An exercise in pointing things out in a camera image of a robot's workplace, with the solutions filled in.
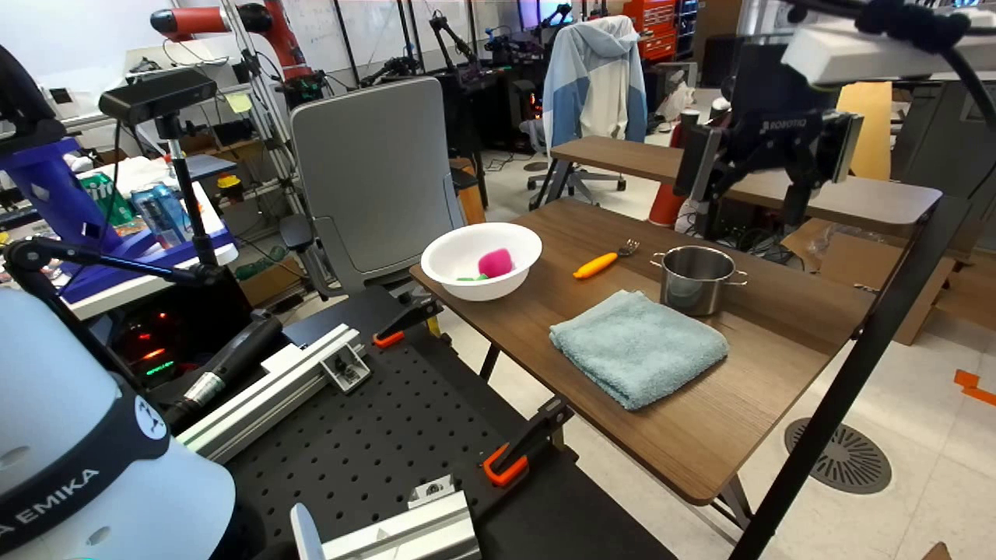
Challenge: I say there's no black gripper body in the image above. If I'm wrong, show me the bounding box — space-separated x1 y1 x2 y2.
674 110 862 223

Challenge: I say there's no small steel pot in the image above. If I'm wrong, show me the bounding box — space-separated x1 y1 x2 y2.
651 247 751 318

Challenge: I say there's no white Franka robot base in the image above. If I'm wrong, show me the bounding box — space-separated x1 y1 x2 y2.
0 289 238 560

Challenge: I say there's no red robot arm background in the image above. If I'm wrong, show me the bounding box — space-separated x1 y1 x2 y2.
150 0 859 214

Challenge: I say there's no white plastic bowl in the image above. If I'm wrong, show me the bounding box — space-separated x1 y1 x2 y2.
419 222 541 303

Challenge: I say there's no light blue hanging jacket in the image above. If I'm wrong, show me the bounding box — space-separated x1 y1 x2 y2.
541 17 648 147

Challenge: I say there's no black diagonal stand pole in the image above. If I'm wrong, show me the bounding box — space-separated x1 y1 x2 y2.
727 28 996 560

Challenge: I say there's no light blue folded towel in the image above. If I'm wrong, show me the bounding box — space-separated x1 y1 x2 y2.
549 289 727 410

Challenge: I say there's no pink and green toy radish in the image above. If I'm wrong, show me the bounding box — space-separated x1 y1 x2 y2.
463 248 513 284

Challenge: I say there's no round floor drain grate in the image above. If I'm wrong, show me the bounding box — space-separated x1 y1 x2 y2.
809 423 892 494

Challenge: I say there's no orange black clamp front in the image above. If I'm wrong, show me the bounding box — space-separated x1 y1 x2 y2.
478 399 574 489

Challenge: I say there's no orange black clamp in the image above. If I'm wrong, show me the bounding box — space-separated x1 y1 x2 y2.
370 298 443 348
478 399 574 489

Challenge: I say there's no orange black clamp rear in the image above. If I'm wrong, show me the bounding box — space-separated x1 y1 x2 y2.
370 298 443 348

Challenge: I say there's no black perforated breadboard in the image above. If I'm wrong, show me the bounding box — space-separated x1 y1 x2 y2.
222 331 569 560

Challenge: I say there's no aluminium extrusion rail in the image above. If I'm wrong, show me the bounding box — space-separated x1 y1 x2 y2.
176 325 370 464

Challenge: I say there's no black camera on stand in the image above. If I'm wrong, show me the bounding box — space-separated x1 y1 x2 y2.
99 69 215 125

